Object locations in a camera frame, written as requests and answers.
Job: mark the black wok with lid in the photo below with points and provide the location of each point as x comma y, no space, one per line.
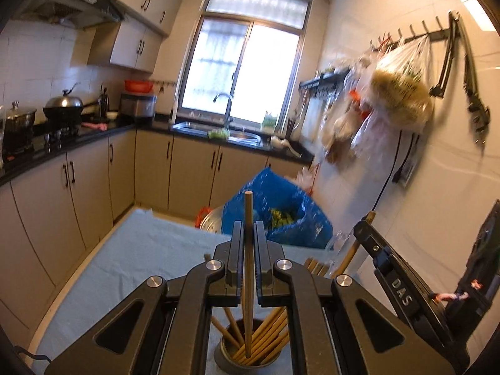
62,105

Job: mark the chrome faucet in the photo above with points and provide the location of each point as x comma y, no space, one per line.
228,109

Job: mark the steel basin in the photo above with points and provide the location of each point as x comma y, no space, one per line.
211,222

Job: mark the cream wall cabinets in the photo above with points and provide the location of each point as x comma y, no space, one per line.
132,43

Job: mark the dark kettle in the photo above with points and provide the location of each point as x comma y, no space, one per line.
103,103

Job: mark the steel sink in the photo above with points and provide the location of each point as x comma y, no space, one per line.
195,129

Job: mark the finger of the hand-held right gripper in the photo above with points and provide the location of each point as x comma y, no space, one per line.
398,289

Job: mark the black kitchen tongs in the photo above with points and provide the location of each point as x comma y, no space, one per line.
474,86

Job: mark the red plastic basin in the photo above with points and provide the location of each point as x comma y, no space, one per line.
138,86

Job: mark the pile of wooden chopsticks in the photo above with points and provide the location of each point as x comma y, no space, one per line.
314,265

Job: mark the clear glass mug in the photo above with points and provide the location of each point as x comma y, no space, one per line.
340,250

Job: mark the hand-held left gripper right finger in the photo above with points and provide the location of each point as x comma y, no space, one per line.
261,250

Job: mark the dark grey cup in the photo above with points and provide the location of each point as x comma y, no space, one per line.
234,366

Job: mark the black range hood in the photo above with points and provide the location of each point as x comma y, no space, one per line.
66,4

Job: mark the blue plastic bag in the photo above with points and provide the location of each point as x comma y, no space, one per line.
314,224

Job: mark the kitchen window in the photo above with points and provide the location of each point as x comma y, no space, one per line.
242,66

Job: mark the wall hook rail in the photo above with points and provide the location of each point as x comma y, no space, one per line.
425,35

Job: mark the cream base cabinets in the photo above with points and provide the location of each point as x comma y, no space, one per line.
78,195

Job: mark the hanging brown bag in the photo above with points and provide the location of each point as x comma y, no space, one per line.
339,140

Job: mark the white ladle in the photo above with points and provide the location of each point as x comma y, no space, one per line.
285,146

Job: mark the tan bamboo chopstick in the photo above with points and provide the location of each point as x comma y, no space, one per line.
351,256
248,211

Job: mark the bunch of wooden chopsticks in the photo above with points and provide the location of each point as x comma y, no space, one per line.
269,340

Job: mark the gas stove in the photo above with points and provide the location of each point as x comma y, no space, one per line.
60,132

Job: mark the hanging white plastic bag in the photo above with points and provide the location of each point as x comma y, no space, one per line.
367,129

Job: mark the black wall utensil rack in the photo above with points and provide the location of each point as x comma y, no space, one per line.
324,80

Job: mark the wall socket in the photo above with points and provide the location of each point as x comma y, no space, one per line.
408,170

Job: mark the hanging bag of noodles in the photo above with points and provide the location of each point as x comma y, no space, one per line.
398,90

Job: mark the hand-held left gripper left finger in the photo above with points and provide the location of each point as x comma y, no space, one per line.
237,250

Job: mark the green dish soap bottle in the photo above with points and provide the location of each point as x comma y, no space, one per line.
268,122

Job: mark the silver rice cooker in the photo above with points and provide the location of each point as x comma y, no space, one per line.
136,106

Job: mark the green cloth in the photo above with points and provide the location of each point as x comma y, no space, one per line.
218,134

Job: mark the light blue table cloth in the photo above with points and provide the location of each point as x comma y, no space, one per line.
136,250

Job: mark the pink plastic bag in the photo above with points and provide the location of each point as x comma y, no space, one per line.
308,181

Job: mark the steel pot with lid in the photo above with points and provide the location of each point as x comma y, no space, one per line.
19,125

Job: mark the pink cloth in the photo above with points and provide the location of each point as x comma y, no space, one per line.
93,125

